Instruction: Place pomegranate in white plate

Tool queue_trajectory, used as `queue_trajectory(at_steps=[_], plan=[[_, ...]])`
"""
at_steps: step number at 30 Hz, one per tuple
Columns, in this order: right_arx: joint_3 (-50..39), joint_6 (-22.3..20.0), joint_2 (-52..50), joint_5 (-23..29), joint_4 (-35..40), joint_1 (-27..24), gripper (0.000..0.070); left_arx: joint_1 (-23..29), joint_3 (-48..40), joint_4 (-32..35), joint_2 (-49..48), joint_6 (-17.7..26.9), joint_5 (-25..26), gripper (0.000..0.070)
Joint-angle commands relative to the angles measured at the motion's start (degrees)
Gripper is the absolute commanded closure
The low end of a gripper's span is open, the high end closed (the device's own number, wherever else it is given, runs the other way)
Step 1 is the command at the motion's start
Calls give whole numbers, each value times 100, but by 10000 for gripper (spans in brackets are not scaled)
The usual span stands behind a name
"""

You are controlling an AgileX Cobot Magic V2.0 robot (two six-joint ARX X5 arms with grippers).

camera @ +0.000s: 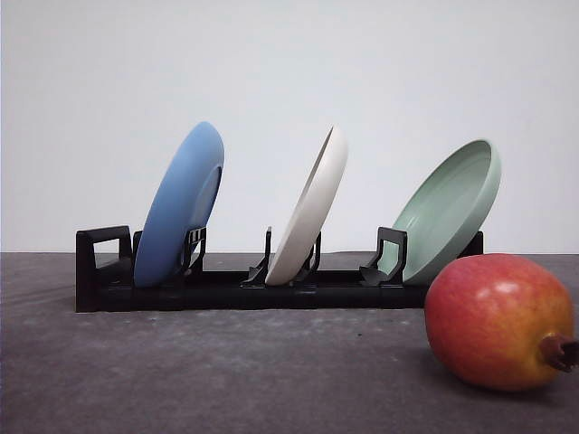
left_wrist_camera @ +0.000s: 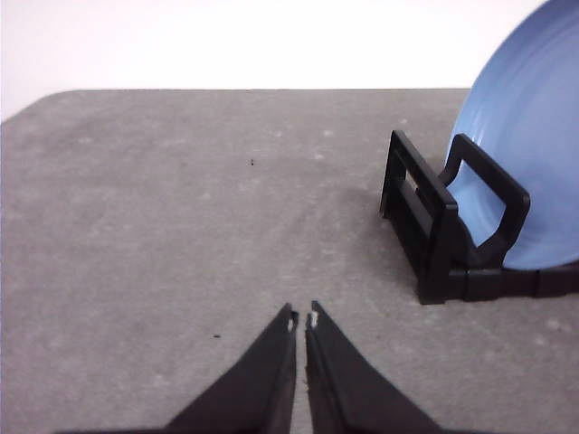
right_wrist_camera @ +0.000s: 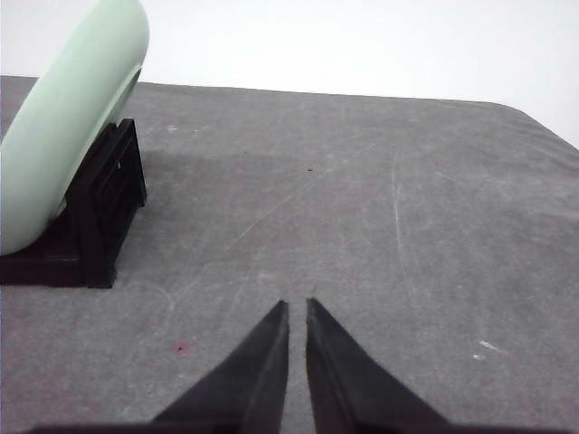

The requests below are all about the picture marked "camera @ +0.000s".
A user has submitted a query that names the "green plate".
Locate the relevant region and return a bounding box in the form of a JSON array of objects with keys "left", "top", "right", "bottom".
[{"left": 379, "top": 139, "right": 502, "bottom": 285}]

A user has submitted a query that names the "blue plate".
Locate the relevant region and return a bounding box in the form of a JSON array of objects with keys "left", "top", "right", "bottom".
[{"left": 134, "top": 121, "right": 225, "bottom": 288}]

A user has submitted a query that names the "red yellow pomegranate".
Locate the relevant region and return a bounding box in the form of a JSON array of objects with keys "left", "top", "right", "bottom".
[{"left": 425, "top": 253, "right": 579, "bottom": 391}]

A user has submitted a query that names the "black dish rack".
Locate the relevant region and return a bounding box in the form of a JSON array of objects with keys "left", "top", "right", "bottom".
[{"left": 76, "top": 226, "right": 428, "bottom": 312}]

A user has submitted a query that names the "white plate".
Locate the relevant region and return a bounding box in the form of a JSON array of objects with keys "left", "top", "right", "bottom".
[{"left": 265, "top": 127, "right": 349, "bottom": 287}]

